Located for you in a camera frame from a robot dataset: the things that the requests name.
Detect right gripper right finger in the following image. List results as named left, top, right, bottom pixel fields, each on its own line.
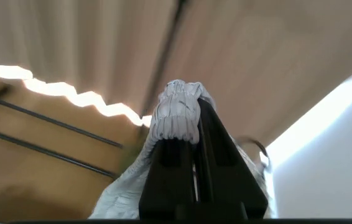
left=194, top=98, right=269, bottom=218

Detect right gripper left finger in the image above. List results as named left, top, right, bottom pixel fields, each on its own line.
left=138, top=138, right=198, bottom=218

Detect pale grey shorts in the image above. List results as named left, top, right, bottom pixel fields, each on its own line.
left=88, top=79, right=273, bottom=218

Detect black clothes rack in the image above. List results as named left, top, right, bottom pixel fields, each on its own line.
left=0, top=0, right=191, bottom=180

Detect beige curtain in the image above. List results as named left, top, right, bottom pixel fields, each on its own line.
left=0, top=0, right=352, bottom=147

